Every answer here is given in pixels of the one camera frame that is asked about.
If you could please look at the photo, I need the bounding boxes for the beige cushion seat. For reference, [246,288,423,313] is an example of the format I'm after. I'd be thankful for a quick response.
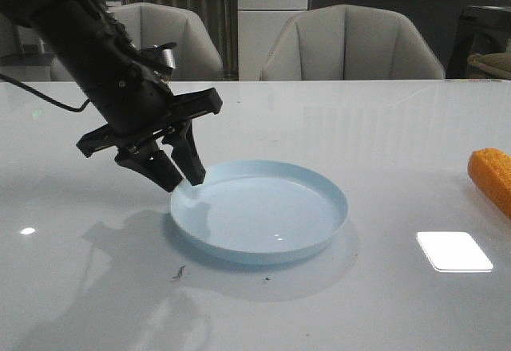
[467,52,510,80]

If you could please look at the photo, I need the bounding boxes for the grey left chair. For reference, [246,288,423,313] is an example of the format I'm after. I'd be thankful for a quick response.
[34,1,223,92]

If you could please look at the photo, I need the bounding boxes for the dark wooden armchair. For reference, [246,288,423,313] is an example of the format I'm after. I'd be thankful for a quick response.
[446,6,510,78]

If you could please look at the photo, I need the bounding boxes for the black cable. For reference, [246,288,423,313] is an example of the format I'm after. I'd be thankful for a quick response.
[0,72,89,113]

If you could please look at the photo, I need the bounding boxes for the grey right chair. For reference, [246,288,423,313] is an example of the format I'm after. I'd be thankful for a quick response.
[259,5,445,81]

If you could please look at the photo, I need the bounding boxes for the white refrigerator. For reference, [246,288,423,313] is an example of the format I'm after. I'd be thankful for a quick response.
[237,0,307,81]

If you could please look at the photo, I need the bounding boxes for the light blue plate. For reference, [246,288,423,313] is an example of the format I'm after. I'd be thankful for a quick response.
[169,160,348,265]

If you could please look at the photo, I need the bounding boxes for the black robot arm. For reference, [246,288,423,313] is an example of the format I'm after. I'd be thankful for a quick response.
[1,0,222,191]

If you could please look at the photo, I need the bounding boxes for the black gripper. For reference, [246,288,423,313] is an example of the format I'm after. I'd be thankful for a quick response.
[75,57,223,192]

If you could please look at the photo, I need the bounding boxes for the grey chair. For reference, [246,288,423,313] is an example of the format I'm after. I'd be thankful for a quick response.
[259,5,445,81]
[34,1,223,92]

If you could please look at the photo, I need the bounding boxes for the orange corn cob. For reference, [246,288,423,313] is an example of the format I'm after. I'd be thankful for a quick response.
[467,148,510,218]

